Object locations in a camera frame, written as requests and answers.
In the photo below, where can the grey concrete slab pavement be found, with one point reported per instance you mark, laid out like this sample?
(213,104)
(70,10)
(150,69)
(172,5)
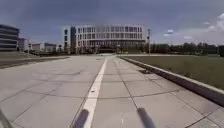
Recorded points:
(50,86)

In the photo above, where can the grey concrete kerb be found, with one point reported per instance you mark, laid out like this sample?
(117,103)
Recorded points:
(186,81)

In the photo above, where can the dark banded building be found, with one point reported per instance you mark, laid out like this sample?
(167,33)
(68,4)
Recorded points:
(8,36)

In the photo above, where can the row of trees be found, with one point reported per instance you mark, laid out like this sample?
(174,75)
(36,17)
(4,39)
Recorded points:
(186,48)

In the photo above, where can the curved white building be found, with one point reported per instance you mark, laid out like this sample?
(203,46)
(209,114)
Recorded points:
(106,35)

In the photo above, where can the grass strip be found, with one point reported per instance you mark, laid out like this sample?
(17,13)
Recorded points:
(20,60)

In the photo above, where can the green grass field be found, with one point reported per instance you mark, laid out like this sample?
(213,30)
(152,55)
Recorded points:
(193,66)

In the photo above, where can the robot's own part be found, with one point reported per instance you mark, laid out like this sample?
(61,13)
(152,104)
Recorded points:
(80,120)
(146,118)

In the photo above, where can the low pale buildings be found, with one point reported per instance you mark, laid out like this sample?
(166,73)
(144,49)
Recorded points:
(40,46)

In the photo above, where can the pole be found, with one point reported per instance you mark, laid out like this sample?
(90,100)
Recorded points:
(149,43)

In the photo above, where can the dark drain cover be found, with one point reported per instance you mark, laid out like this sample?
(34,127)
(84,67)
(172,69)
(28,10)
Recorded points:
(145,71)

